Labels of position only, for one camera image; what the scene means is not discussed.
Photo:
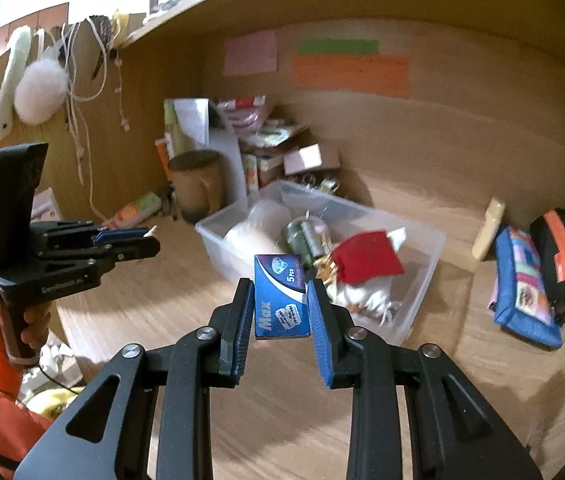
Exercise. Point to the yellow soft object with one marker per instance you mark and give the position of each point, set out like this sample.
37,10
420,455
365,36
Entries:
55,402

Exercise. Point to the gold ribbon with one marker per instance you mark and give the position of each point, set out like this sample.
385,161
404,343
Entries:
327,267

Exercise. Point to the person's left hand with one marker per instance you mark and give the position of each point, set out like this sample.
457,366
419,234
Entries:
37,327

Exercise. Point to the white fluffy pompom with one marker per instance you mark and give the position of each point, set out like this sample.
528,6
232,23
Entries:
40,90

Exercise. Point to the pink paper note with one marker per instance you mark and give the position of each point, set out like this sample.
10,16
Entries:
251,53

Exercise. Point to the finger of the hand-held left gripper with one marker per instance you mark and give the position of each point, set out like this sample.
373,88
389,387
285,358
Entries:
122,235
132,252

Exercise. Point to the fruit pattern box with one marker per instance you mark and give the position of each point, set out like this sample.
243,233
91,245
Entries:
251,175

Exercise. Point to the brown lidded mug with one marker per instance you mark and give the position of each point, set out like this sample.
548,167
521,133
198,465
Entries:
195,185

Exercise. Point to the green white box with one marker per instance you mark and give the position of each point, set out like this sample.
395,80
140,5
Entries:
280,135

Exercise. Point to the green thread spools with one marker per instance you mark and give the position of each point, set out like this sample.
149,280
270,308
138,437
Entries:
305,237

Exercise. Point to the red cloth pouch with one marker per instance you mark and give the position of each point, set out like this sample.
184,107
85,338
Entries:
367,255

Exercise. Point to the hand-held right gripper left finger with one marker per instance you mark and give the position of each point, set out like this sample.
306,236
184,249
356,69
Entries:
242,335

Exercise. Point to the blue patchwork pouch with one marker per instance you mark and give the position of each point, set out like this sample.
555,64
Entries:
524,290

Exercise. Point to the black orange case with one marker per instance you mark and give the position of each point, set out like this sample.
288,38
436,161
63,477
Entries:
562,260

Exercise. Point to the cream small bottle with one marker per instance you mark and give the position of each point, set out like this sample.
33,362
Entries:
488,230

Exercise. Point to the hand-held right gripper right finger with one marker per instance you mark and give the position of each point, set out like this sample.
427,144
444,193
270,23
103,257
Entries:
320,340

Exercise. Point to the pink white packet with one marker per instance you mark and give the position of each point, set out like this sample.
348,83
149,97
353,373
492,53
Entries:
50,205

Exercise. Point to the blue razor blade box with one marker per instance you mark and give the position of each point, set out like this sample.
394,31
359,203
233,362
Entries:
280,295

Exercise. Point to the wooden desktop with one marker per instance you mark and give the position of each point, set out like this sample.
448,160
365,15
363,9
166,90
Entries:
162,300

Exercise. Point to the clear plastic bin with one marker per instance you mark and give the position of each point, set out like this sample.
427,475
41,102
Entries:
412,280

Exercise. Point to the green orange tube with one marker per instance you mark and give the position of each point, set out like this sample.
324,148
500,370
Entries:
135,210

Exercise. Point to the red white packet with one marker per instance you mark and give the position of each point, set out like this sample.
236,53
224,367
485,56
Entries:
242,112

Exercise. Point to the orange paper note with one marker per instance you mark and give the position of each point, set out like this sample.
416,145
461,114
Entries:
352,76

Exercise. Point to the green paper note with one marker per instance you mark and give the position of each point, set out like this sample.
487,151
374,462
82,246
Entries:
337,47

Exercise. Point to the small pink box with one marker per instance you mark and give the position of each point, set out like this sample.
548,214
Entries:
302,160

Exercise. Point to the cream plush toy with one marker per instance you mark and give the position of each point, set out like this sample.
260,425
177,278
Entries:
7,85

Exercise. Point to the orange box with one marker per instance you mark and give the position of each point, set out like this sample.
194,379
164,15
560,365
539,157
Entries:
162,160

